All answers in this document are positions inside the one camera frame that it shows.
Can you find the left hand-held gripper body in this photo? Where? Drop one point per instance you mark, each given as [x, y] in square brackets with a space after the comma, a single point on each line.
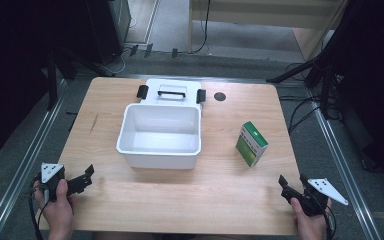
[51, 171]

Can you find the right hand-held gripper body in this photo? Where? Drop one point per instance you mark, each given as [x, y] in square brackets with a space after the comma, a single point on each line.
[316, 195]

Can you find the green and white medicine box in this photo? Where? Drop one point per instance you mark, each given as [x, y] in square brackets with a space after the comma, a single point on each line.
[250, 144]

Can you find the white plastic storage box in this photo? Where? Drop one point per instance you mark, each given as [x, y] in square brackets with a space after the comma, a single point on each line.
[160, 133]

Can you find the person's right hand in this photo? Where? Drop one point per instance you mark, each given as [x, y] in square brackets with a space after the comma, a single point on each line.
[311, 225]

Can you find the person's left hand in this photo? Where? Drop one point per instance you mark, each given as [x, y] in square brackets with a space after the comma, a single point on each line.
[60, 213]

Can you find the black upright stand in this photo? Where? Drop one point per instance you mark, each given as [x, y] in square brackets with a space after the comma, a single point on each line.
[51, 80]

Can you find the black tripod stand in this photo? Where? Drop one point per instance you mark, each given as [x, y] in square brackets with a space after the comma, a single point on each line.
[316, 66]

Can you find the black cabinet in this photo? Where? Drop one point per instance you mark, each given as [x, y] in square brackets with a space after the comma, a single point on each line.
[108, 26]

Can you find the metal floor rail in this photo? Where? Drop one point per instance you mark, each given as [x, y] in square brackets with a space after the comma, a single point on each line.
[343, 166]
[20, 173]

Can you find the black floor bracket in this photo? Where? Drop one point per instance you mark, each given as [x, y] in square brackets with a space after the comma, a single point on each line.
[133, 50]
[174, 53]
[148, 50]

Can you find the light wooden furniture frame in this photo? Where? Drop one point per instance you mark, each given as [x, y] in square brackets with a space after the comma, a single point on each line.
[263, 16]

